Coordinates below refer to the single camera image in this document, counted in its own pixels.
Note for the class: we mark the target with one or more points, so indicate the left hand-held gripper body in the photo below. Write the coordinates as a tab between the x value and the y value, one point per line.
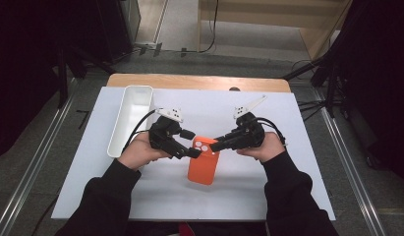
163	134

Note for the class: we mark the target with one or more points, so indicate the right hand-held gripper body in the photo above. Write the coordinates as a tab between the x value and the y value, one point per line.
247	131

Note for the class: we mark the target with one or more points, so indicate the orange phone case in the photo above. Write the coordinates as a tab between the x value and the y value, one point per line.
202	167

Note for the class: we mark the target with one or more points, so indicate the white plastic tray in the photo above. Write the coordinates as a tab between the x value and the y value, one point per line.
134	108

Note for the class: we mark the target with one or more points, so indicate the person's right hand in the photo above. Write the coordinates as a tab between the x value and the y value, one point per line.
268	149

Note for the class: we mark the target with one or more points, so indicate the person's left hand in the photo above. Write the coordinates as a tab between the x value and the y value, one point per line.
137	152

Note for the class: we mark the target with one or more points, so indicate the dark round object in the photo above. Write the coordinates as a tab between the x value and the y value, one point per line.
234	88

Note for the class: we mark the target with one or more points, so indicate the white board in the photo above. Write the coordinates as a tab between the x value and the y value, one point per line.
189	203

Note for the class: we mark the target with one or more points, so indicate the red object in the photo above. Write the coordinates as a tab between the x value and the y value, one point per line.
187	230

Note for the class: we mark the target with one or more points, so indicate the person's black clothing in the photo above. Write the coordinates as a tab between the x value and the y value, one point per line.
157	229

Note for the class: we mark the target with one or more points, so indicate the black metal stand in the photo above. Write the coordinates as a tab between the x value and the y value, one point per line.
62	78
330	88

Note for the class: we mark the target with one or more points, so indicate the black cabinet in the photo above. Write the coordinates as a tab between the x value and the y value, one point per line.
114	29

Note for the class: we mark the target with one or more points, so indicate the light wooden furniture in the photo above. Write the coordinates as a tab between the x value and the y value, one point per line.
320	32

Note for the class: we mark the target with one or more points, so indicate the dark curtain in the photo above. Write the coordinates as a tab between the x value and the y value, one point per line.
383	82
22	65

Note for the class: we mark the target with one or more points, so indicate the metal floor rail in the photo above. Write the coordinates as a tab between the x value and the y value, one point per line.
29	177
353	173

